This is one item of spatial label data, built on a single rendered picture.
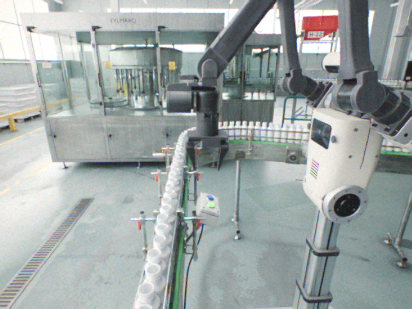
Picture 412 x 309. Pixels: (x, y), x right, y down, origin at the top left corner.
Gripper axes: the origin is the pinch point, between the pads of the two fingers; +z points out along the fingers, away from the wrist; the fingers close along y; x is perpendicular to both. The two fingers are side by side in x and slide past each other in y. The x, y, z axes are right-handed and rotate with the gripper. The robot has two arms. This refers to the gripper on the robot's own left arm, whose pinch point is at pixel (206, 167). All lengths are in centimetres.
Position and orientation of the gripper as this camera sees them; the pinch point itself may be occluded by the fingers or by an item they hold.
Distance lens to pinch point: 66.4
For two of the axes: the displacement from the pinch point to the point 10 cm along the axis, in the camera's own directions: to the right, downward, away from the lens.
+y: 10.0, 0.1, 0.3
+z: -0.2, 9.4, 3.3
